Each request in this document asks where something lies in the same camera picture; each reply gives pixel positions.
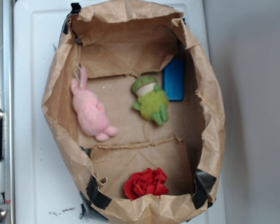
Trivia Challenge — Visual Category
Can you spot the aluminium frame rail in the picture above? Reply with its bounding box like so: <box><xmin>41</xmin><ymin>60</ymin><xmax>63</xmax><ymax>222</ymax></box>
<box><xmin>0</xmin><ymin>0</ymin><xmax>15</xmax><ymax>224</ymax></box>

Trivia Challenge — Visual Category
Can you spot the green frog plush toy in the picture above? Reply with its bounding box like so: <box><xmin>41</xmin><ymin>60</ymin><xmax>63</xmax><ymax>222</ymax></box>
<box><xmin>131</xmin><ymin>76</ymin><xmax>169</xmax><ymax>126</ymax></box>

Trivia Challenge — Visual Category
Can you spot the pink bunny plush toy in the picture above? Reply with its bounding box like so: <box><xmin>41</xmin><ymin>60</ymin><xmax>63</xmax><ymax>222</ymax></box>
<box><xmin>70</xmin><ymin>67</ymin><xmax>119</xmax><ymax>142</ymax></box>

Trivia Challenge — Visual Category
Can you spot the brown paper bag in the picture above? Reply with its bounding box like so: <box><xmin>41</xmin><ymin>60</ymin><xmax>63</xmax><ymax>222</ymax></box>
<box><xmin>42</xmin><ymin>0</ymin><xmax>225</xmax><ymax>224</ymax></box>

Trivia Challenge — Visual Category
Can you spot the blue rectangular block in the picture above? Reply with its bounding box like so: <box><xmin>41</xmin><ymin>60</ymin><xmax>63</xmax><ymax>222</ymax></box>
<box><xmin>163</xmin><ymin>59</ymin><xmax>184</xmax><ymax>101</ymax></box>

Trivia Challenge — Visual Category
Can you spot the red paper flower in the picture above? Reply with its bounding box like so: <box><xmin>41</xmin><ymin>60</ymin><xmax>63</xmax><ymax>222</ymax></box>
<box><xmin>123</xmin><ymin>168</ymin><xmax>168</xmax><ymax>200</ymax></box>

